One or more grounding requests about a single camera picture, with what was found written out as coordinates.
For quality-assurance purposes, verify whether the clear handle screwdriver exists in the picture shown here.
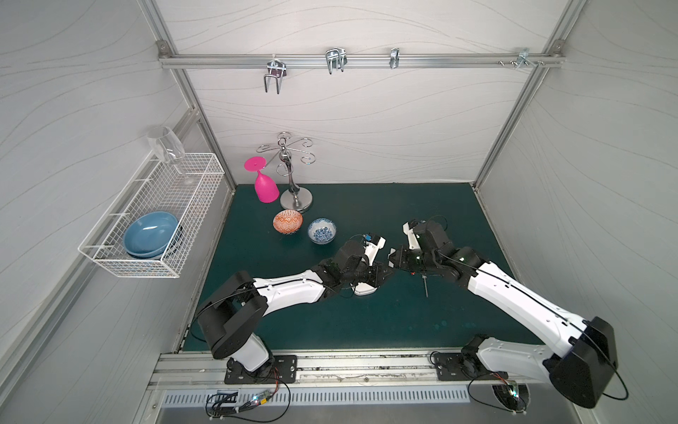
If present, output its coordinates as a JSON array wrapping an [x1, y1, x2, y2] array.
[[422, 274, 429, 298]]

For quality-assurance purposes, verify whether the white alarm clock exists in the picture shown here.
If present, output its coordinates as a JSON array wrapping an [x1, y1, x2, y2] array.
[[353, 283, 378, 296]]

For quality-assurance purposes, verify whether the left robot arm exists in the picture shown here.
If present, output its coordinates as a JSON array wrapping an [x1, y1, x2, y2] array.
[[194, 235, 392, 373]]

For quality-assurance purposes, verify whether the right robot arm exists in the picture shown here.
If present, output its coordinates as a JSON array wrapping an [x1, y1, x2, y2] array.
[[388, 220, 619, 409]]

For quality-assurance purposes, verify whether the blue white patterned bowl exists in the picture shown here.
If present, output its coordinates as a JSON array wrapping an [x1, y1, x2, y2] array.
[[307, 217, 337, 245]]

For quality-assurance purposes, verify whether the green table mat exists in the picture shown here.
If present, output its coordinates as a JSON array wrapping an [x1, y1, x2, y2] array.
[[202, 184, 536, 350]]

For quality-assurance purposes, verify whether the red patterned bowl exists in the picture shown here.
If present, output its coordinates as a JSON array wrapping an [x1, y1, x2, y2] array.
[[273, 210, 304, 235]]

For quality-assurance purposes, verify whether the silver cup holder stand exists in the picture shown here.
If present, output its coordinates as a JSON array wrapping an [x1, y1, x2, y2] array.
[[256, 132, 316, 214]]

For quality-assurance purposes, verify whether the pink plastic goblet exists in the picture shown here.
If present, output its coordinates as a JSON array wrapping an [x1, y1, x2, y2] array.
[[244, 157, 280, 203]]

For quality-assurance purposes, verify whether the small metal hook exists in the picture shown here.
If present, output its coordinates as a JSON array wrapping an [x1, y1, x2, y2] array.
[[389, 48, 400, 70]]

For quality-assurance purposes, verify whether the blue plate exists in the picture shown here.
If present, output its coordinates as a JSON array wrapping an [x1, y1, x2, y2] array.
[[122, 211, 179, 259]]

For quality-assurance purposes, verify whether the metal double hook middle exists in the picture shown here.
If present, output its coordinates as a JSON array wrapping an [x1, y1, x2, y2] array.
[[325, 47, 348, 74]]

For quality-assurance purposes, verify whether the metal double hook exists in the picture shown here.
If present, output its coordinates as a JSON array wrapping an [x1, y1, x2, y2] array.
[[263, 59, 287, 95], [325, 47, 348, 74]]

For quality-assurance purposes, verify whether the metal double hook left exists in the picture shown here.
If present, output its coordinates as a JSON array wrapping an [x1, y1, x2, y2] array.
[[263, 59, 287, 95]]

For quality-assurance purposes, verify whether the ventilation grille strip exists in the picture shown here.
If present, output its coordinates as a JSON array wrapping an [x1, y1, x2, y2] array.
[[162, 384, 471, 408]]

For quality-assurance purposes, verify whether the clear wine glass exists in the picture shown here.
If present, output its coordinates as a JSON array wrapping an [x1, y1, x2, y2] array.
[[147, 126, 194, 186]]

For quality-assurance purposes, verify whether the metal hook right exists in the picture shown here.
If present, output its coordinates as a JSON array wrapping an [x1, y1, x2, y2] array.
[[497, 49, 546, 70]]

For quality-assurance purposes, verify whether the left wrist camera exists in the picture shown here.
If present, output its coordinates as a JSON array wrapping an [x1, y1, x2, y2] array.
[[363, 234, 386, 266]]

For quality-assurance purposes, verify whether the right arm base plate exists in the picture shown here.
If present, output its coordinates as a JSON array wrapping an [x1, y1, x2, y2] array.
[[428, 351, 509, 382]]

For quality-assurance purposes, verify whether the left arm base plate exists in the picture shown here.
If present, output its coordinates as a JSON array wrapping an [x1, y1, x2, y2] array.
[[224, 355, 298, 385]]

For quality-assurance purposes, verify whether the right base cable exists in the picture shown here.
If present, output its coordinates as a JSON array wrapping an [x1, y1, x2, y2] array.
[[428, 345, 531, 414]]

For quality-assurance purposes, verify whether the left base cable bundle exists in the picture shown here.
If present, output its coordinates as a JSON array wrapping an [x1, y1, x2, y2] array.
[[205, 365, 296, 423]]

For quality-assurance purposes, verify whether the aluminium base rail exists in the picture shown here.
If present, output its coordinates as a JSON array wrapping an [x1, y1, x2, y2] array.
[[147, 346, 461, 390]]

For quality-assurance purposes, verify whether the white wire basket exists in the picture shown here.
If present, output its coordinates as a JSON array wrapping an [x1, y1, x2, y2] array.
[[78, 153, 224, 278]]

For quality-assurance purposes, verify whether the aluminium top rail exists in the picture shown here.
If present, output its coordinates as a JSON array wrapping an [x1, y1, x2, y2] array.
[[159, 41, 566, 72]]

